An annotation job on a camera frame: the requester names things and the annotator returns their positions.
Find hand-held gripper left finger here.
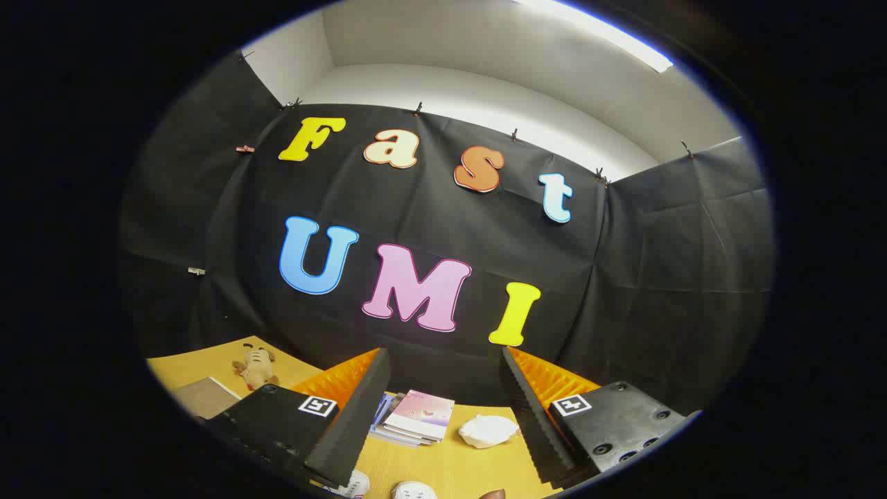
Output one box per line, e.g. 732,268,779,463
204,348,392,488

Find white plush toy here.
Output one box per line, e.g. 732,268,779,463
458,414,520,450

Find pink cover book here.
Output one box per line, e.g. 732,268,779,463
383,389,456,442

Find brown fabric storage box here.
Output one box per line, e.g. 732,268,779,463
173,376,242,421

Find white edged book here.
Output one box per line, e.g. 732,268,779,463
374,416,444,445

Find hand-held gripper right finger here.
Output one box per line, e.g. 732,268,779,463
500,346,703,488

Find beige plush dog toy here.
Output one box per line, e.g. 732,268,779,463
231,346,280,391

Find light blue cover book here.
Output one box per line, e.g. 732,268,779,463
369,394,432,448

